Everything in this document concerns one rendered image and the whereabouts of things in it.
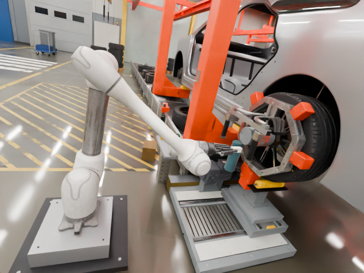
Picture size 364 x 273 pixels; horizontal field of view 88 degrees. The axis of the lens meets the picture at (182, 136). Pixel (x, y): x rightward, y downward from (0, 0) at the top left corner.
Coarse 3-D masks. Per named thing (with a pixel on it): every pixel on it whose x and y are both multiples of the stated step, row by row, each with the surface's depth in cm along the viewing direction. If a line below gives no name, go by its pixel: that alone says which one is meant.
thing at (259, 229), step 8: (224, 192) 183; (232, 200) 176; (232, 208) 170; (240, 208) 168; (240, 216) 159; (248, 224) 150; (256, 224) 151; (264, 224) 156; (272, 224) 158; (280, 224) 155; (248, 232) 150; (256, 232) 146; (264, 232) 150; (272, 232) 154; (280, 232) 158
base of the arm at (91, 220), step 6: (96, 204) 109; (96, 210) 104; (66, 216) 95; (90, 216) 98; (96, 216) 102; (66, 222) 95; (72, 222) 95; (78, 222) 95; (84, 222) 97; (90, 222) 98; (96, 222) 99; (60, 228) 93; (66, 228) 94; (72, 228) 95; (78, 228) 92; (78, 234) 92
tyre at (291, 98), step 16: (272, 96) 141; (288, 96) 128; (304, 96) 128; (320, 112) 118; (304, 128) 116; (320, 128) 112; (336, 128) 117; (304, 144) 116; (320, 144) 112; (336, 144) 116; (320, 160) 116; (272, 176) 137; (288, 176) 125; (304, 176) 123
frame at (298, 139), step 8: (256, 104) 145; (264, 104) 142; (272, 104) 130; (280, 104) 124; (288, 104) 121; (256, 112) 153; (288, 112) 118; (288, 120) 118; (296, 120) 117; (240, 128) 161; (296, 128) 113; (296, 136) 112; (304, 136) 113; (296, 144) 112; (288, 152) 117; (288, 160) 116; (256, 168) 142; (272, 168) 127; (280, 168) 121; (288, 168) 120
